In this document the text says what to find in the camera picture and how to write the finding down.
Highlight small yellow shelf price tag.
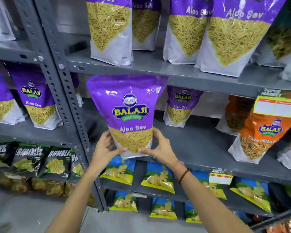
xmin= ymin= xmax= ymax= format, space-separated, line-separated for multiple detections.
xmin=209 ymin=168 xmax=234 ymax=185

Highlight red orange snack packet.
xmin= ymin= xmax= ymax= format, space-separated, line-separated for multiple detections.
xmin=265 ymin=219 xmax=291 ymax=233

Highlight person's right hand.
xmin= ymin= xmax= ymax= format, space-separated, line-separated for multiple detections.
xmin=138 ymin=127 xmax=179 ymax=171

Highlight red thread bracelet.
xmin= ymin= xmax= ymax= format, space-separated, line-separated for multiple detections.
xmin=179 ymin=169 xmax=191 ymax=185

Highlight person's left forearm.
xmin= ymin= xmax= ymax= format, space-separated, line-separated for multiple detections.
xmin=45 ymin=165 xmax=105 ymax=233

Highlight large yellow shelf price tag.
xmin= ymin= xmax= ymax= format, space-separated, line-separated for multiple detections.
xmin=253 ymin=88 xmax=291 ymax=118

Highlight purple noodle snack packet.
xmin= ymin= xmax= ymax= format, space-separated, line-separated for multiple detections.
xmin=0 ymin=62 xmax=26 ymax=126
xmin=163 ymin=0 xmax=213 ymax=65
xmin=71 ymin=73 xmax=84 ymax=107
xmin=86 ymin=75 xmax=169 ymax=158
xmin=132 ymin=0 xmax=162 ymax=51
xmin=195 ymin=0 xmax=288 ymax=78
xmin=86 ymin=0 xmax=134 ymax=66
xmin=163 ymin=85 xmax=204 ymax=128
xmin=8 ymin=63 xmax=63 ymax=130

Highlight black wavy chips packet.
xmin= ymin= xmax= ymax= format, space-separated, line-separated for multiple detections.
xmin=67 ymin=150 xmax=85 ymax=180
xmin=38 ymin=147 xmax=72 ymax=181
xmin=0 ymin=139 xmax=18 ymax=168
xmin=12 ymin=143 xmax=50 ymax=173

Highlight clear golden snack packet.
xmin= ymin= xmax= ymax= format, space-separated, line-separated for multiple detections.
xmin=0 ymin=173 xmax=31 ymax=194
xmin=64 ymin=181 xmax=95 ymax=205
xmin=31 ymin=178 xmax=65 ymax=197

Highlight person's left hand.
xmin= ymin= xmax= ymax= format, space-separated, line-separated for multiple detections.
xmin=92 ymin=130 xmax=128 ymax=173

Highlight rows of blue chip packets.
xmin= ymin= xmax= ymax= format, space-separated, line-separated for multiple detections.
xmin=99 ymin=156 xmax=291 ymax=225

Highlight grey metal shelf rack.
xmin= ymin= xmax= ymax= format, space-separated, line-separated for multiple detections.
xmin=0 ymin=0 xmax=105 ymax=212
xmin=33 ymin=0 xmax=291 ymax=231

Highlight person's right forearm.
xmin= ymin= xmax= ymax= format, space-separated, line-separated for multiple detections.
xmin=173 ymin=165 xmax=254 ymax=233

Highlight pink thread bracelet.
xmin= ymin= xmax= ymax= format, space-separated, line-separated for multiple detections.
xmin=173 ymin=161 xmax=185 ymax=178

